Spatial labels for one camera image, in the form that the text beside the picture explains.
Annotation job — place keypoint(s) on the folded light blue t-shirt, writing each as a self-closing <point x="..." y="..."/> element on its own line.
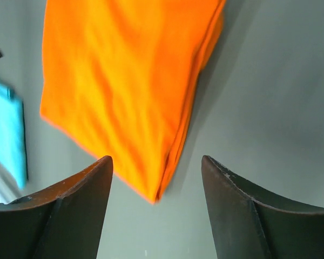
<point x="12" y="135"/>

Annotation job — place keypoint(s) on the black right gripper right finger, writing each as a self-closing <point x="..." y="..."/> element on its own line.
<point x="248" y="221"/>

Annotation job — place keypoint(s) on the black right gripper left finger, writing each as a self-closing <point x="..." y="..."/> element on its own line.
<point x="64" y="220"/>

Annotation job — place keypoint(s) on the orange t-shirt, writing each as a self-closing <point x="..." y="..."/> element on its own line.
<point x="120" y="79"/>

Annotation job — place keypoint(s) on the aluminium frame rail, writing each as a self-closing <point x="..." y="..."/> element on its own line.
<point x="9" y="190"/>

